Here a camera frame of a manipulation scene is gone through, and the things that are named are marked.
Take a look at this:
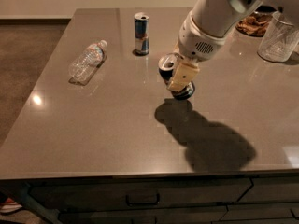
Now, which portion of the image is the red bull can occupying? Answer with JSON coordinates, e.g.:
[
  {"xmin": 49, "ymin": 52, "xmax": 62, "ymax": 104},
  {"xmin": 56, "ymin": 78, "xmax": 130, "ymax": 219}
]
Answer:
[{"xmin": 134, "ymin": 12, "xmax": 150, "ymax": 55}]

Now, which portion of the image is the clear plastic water bottle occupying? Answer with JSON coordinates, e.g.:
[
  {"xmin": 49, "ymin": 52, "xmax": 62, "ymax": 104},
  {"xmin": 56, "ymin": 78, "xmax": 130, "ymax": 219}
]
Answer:
[{"xmin": 69, "ymin": 40, "xmax": 107, "ymax": 84}]

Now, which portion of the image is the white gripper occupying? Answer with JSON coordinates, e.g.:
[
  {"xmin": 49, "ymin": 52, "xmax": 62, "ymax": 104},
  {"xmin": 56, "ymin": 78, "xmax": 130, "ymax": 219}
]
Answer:
[{"xmin": 167, "ymin": 11, "xmax": 228, "ymax": 92}]

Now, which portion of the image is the glass jar with black lid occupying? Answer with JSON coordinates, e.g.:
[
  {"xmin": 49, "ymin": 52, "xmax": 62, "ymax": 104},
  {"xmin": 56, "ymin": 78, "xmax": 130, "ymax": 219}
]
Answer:
[{"xmin": 235, "ymin": 6, "xmax": 276, "ymax": 37}]

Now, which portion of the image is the dark cabinet drawer with handle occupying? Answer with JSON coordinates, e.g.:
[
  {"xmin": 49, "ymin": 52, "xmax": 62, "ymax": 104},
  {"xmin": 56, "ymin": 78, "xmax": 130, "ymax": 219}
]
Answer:
[{"xmin": 30, "ymin": 178, "xmax": 251, "ymax": 212}]

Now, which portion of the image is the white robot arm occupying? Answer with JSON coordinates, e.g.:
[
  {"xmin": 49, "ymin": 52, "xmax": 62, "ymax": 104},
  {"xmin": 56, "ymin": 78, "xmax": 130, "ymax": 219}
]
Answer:
[{"xmin": 167, "ymin": 0, "xmax": 299, "ymax": 92}]

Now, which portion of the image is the red white shoe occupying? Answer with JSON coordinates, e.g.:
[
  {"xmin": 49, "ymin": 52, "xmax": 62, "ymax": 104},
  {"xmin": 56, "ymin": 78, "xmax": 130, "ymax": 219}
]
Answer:
[{"xmin": 0, "ymin": 198, "xmax": 22, "ymax": 214}]

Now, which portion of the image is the dark right cabinet drawer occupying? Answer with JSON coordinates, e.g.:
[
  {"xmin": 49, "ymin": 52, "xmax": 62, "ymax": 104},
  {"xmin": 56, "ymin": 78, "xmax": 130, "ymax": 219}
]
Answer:
[{"xmin": 239, "ymin": 177, "xmax": 299, "ymax": 203}]

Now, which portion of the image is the clear drinking glass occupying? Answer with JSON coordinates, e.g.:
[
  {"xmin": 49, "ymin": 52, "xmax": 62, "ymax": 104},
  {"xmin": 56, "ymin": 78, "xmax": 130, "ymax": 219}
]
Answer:
[{"xmin": 257, "ymin": 11, "xmax": 299, "ymax": 63}]

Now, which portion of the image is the blue pepsi can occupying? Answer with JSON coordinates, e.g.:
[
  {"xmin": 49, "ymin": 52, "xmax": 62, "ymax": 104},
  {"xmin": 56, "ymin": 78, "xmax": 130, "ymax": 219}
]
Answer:
[{"xmin": 158, "ymin": 53, "xmax": 199, "ymax": 100}]

